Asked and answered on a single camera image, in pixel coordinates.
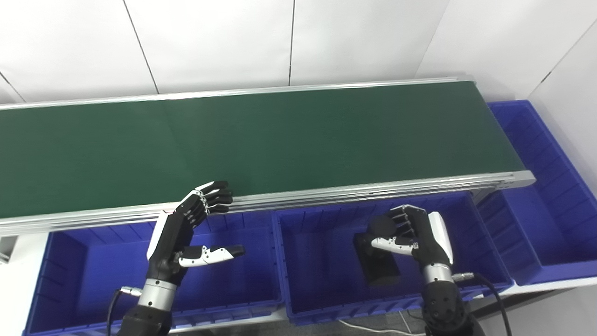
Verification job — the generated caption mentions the black cylinder-on-block part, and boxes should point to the black cylinder-on-block part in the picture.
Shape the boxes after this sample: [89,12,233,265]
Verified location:
[353,216,402,287]

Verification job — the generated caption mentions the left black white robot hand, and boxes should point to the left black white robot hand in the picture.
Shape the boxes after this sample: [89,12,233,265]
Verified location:
[146,180,247,286]

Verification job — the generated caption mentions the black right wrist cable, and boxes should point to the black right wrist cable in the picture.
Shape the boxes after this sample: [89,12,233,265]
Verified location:
[452,272,514,336]

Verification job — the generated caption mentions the green conveyor belt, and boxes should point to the green conveyor belt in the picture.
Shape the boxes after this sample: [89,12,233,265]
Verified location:
[0,75,536,237]

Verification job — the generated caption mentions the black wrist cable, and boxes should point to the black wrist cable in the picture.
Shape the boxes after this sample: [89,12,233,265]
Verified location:
[106,287,143,336]
[452,272,514,336]

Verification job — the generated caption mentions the aluminum conveyor support leg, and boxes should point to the aluminum conveyor support leg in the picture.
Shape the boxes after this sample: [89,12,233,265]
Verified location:
[0,235,20,265]

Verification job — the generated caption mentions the white floor cable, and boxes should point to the white floor cable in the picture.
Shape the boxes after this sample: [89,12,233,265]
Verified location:
[338,318,426,336]

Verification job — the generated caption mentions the blue plastic bin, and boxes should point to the blue plastic bin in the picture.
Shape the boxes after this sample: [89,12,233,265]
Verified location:
[475,99,597,287]
[271,190,514,326]
[23,212,285,336]

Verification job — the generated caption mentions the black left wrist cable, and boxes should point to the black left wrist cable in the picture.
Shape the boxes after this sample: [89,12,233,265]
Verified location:
[106,287,143,336]

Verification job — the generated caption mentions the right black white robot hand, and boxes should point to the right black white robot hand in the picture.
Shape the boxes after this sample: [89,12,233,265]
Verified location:
[370,204,454,269]

